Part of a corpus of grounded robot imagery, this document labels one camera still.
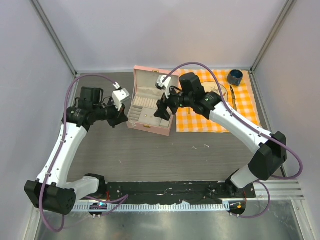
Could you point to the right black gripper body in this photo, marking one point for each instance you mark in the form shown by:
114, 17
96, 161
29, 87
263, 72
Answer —
176, 100

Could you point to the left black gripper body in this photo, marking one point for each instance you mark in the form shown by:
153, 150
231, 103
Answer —
109, 111

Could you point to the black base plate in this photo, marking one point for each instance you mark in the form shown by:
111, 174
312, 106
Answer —
176, 192

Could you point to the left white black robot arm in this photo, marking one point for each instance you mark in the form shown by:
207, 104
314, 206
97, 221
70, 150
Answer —
51, 191

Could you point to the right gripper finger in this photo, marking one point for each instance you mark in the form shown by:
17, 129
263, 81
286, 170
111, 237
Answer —
160, 106
166, 114

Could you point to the dark blue mug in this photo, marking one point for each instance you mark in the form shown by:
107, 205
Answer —
235, 77

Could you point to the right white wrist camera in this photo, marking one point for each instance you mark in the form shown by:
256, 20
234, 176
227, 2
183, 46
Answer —
164, 82

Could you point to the bird pattern plate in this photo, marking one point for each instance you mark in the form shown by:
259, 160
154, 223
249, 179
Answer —
211, 86

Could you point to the gold knife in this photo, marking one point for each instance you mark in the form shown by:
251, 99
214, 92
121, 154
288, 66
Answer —
233, 96

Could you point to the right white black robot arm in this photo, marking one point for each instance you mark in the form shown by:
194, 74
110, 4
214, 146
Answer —
268, 148

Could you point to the pink jewelry box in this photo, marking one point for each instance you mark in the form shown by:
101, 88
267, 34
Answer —
144, 102

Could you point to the aluminium frame rail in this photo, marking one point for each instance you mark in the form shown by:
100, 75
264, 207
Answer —
279, 190

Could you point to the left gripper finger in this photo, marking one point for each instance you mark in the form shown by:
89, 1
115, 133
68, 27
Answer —
122, 118
113, 122

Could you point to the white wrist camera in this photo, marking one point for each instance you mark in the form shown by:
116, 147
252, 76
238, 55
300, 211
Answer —
164, 82
119, 96

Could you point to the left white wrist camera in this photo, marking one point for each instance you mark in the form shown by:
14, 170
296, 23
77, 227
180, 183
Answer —
119, 96

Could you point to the white slotted cable duct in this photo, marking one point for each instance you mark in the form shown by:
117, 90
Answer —
90, 206

